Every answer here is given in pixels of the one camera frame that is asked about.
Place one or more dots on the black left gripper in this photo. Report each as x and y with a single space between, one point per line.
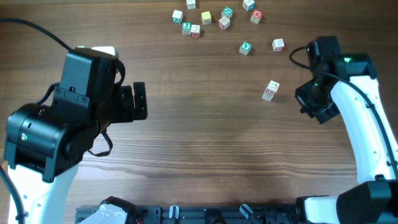
139 100

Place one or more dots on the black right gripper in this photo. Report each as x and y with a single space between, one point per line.
315 112

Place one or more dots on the plain white picture block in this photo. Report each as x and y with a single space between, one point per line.
268 95

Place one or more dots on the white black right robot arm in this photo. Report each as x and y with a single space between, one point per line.
346 84

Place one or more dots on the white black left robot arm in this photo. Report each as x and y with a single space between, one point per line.
45 143

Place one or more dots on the white red picture block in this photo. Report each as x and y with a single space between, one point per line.
278 45

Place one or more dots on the green J letter block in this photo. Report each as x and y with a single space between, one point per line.
186 28

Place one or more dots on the green V letter block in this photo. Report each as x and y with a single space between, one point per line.
245 48

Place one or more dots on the white red letter block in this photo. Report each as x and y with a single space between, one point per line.
195 31

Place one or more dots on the white green A block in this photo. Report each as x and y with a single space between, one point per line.
177 16

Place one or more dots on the red M letter block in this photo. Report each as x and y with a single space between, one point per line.
256 16

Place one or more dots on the yellow top block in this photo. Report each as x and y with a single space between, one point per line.
206 18

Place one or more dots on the plain white top block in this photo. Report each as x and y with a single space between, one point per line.
191 4

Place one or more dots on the white red striped block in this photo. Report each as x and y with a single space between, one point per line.
224 23

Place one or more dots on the white blue letter block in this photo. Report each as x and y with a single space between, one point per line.
248 5

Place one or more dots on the green Z letter block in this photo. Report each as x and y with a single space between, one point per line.
227 12

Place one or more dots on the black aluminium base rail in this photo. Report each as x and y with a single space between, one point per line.
217 214

